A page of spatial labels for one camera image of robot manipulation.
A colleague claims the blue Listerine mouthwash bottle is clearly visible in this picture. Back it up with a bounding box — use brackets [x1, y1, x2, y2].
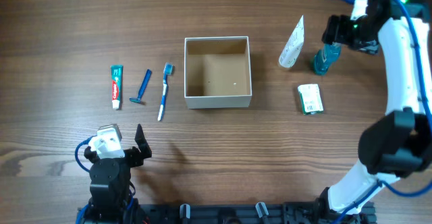
[312, 43, 342, 76]

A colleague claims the white lotion tube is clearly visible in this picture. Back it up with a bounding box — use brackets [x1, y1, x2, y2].
[278, 16, 304, 69]

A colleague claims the white green soap packet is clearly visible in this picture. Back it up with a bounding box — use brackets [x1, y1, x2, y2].
[298, 84, 324, 115]

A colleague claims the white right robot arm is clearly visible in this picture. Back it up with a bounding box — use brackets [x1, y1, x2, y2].
[313, 0, 431, 223]

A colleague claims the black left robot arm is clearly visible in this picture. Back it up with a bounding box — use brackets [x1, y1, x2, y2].
[75, 124, 152, 224]

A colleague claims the blue disposable razor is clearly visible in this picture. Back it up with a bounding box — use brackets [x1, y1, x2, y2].
[129, 69, 152, 103]

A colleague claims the Colgate toothpaste tube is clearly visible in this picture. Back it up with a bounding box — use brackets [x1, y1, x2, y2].
[111, 65, 123, 110]

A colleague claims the blue white toothbrush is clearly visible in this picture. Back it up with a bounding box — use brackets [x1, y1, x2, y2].
[157, 63, 173, 121]

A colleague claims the white cardboard box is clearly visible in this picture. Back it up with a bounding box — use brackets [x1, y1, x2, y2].
[184, 36, 252, 109]

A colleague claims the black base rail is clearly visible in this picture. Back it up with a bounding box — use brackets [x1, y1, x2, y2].
[76, 200, 376, 224]

